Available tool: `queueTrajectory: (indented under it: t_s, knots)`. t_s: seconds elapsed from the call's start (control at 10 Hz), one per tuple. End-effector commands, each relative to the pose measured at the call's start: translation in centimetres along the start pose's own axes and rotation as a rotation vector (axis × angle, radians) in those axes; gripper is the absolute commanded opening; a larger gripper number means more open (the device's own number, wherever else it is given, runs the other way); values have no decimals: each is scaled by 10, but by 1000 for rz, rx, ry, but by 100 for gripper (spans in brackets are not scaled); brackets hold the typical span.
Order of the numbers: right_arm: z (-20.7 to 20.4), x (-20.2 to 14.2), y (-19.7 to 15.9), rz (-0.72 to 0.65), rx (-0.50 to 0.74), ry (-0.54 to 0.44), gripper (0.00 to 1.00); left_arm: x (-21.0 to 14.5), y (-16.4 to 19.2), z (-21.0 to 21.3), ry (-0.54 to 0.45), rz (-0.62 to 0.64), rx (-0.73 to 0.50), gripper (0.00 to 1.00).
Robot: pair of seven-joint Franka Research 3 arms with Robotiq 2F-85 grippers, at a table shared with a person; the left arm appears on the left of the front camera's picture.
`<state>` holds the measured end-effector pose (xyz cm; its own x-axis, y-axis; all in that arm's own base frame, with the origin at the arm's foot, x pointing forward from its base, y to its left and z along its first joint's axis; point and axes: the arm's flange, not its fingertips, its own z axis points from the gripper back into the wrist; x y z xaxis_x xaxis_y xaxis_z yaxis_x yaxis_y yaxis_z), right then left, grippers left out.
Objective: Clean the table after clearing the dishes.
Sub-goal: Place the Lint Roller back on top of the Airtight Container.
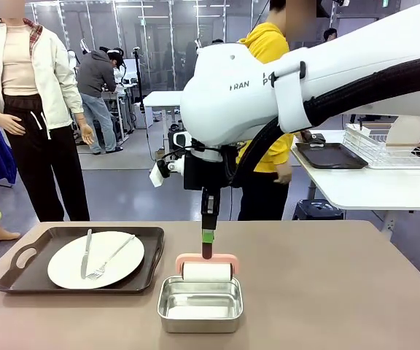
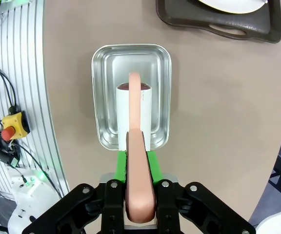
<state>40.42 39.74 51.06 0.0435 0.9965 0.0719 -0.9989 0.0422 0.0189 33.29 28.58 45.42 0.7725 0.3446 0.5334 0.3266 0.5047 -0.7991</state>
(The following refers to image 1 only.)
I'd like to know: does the white side table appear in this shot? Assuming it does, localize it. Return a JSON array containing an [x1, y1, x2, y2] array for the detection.
[[289, 129, 420, 241]]

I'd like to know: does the person in grey hoodie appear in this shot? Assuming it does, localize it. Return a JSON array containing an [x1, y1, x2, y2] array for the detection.
[[77, 46, 128, 156]]

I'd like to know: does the person in yellow hoodie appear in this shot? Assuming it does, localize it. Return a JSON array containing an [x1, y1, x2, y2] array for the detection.
[[237, 0, 319, 222]]

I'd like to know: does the silver fork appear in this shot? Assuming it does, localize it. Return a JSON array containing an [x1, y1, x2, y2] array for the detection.
[[85, 235, 136, 281]]

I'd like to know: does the black braided cable hose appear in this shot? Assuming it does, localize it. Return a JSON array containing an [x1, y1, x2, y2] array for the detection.
[[227, 52, 420, 189]]

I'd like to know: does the black tray on far table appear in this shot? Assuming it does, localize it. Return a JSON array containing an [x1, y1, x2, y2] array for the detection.
[[295, 141, 370, 171]]

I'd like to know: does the rectangular stainless steel container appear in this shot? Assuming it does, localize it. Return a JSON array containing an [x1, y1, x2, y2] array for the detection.
[[157, 275, 244, 335]]

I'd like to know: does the mannequin in white jacket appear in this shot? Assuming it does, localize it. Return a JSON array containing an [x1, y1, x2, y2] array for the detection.
[[0, 0, 96, 223]]

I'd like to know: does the dark brown serving tray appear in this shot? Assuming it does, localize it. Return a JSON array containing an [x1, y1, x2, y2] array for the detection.
[[0, 225, 166, 295]]

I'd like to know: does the white background table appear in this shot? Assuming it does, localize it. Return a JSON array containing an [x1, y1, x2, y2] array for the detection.
[[142, 90, 184, 161]]

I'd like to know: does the person's right forearm yellow sleeve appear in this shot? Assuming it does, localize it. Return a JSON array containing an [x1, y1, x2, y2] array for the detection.
[[268, 138, 294, 169]]

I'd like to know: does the white round dinner plate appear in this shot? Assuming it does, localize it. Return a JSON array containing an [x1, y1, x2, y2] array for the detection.
[[47, 230, 146, 289]]

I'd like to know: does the pink handled lint roller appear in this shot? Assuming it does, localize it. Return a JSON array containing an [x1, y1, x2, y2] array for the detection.
[[175, 242, 241, 282]]

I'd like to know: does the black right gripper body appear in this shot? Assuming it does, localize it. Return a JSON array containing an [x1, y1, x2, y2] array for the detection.
[[183, 151, 230, 190]]

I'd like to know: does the person's right hand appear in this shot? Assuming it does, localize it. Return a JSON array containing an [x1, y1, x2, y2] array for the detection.
[[273, 164, 293, 185]]

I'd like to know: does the white cable strap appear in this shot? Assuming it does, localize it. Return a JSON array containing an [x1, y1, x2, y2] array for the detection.
[[272, 61, 308, 134]]

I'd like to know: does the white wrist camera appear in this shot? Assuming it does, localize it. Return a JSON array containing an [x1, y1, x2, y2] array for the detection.
[[149, 156, 186, 190]]

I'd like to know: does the white wire dish rack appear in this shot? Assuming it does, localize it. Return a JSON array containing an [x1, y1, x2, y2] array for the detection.
[[342, 122, 420, 171]]

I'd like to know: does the cream plate in rack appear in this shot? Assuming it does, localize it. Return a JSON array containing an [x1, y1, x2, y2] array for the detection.
[[386, 115, 420, 147]]

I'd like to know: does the black plastic stool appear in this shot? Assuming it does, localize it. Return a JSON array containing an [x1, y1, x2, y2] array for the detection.
[[292, 199, 344, 222]]

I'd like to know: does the silver table knife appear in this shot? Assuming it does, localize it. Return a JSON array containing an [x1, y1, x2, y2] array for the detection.
[[80, 228, 93, 281]]

